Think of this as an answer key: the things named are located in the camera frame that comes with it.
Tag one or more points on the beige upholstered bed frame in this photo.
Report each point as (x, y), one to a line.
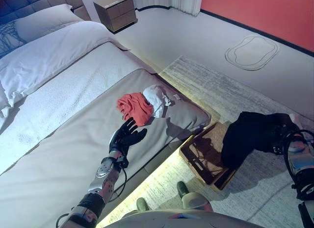
(157, 161)

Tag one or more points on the brown wooden nightstand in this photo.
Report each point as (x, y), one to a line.
(117, 11)

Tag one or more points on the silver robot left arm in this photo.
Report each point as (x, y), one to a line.
(103, 179)

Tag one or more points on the white curtain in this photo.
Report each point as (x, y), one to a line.
(181, 1)

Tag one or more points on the silver robot leg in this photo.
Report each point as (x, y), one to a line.
(142, 205)
(193, 201)

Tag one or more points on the grey robot torso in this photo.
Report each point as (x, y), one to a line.
(184, 219)

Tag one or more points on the silver robot right leg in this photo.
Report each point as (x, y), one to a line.
(193, 201)

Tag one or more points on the white pillow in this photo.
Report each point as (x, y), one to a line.
(46, 19)
(54, 49)

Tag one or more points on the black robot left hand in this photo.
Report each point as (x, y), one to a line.
(125, 137)

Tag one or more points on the black garment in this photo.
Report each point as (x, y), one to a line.
(247, 137)

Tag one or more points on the white garment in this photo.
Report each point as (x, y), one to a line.
(155, 98)

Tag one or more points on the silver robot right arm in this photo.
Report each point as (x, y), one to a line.
(299, 159)

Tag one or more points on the woven wicker laundry basket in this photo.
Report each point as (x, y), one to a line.
(208, 149)

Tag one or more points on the patterned grey cushion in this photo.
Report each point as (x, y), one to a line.
(9, 39)

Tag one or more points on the tufted upholstered headboard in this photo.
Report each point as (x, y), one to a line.
(36, 0)

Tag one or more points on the oval outlined floor mat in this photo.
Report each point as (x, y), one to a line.
(252, 52)

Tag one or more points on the silver robot left leg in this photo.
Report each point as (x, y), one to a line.
(142, 205)

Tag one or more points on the red garment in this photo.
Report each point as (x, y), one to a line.
(136, 108)

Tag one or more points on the white textured bed sheet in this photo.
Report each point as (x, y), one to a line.
(61, 90)

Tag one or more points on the light grey woven rug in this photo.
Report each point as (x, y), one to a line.
(233, 90)

